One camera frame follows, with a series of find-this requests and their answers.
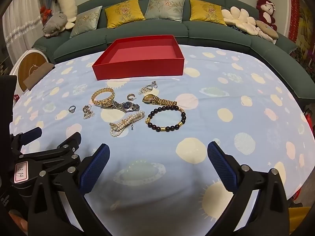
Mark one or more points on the red cardboard box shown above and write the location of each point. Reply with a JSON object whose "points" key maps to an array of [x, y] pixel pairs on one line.
{"points": [[137, 68]]}

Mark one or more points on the green fabric sofa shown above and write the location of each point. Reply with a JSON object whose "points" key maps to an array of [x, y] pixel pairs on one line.
{"points": [[147, 29]]}

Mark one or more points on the person's left hand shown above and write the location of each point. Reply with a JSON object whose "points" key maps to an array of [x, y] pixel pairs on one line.
{"points": [[17, 222]]}

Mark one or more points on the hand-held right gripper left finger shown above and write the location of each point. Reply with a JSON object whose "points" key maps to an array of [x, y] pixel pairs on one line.
{"points": [[94, 169]]}

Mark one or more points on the grey embroidered cushion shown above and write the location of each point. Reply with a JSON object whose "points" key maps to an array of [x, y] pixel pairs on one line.
{"points": [[86, 21], [164, 7]]}

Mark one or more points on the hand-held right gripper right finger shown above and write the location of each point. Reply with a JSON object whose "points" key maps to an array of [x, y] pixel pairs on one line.
{"points": [[222, 167]]}

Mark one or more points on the gold hoop earring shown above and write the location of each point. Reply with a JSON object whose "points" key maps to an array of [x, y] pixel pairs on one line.
{"points": [[128, 96]]}

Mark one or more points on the red bordered wall hanging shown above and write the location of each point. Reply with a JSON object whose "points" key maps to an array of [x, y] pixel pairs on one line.
{"points": [[294, 12]]}

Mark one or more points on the beige round cushion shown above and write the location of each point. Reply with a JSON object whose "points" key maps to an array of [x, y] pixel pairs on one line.
{"points": [[267, 30]]}

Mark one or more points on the silver watch blue dial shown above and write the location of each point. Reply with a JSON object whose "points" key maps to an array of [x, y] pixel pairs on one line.
{"points": [[127, 105]]}

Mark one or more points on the yellow embroidered cushion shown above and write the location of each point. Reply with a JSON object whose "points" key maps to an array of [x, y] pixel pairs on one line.
{"points": [[206, 11], [124, 12]]}

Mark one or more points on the white curtain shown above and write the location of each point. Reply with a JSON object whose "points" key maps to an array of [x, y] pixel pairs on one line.
{"points": [[22, 22]]}

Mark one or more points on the potted plant pink flowers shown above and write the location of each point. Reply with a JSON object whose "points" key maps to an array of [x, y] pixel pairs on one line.
{"points": [[305, 59]]}

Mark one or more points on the round white wooden appliance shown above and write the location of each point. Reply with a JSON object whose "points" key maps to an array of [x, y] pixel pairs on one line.
{"points": [[32, 64]]}

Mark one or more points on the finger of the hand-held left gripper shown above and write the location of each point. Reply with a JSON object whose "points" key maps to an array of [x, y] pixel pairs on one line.
{"points": [[70, 141], [32, 133]]}

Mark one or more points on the white flower cushion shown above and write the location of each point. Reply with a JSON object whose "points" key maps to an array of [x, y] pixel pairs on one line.
{"points": [[240, 19]]}

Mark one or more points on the brown cardboard piece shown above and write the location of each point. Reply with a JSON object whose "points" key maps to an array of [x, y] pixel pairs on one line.
{"points": [[37, 75]]}

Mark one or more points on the blue planet print tablecloth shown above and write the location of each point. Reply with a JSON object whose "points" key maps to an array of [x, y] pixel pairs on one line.
{"points": [[221, 127]]}

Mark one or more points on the gold watch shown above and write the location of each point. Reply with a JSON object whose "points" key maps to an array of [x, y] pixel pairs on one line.
{"points": [[149, 98]]}

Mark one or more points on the dark patterned cloth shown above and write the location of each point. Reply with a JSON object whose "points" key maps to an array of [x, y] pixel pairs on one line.
{"points": [[233, 27]]}

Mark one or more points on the white cow plush toy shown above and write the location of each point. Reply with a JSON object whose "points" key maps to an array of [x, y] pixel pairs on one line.
{"points": [[65, 2]]}

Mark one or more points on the red curtain tie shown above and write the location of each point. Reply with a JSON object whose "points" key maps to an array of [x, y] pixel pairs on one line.
{"points": [[45, 12]]}

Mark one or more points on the grey pig plush toy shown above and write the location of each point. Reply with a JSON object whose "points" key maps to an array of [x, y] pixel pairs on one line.
{"points": [[55, 24]]}

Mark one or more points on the yellow object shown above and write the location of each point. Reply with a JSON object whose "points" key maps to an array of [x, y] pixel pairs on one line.
{"points": [[299, 216]]}

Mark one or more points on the red monkey plush toy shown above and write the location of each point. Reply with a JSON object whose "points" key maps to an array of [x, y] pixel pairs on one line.
{"points": [[267, 11]]}

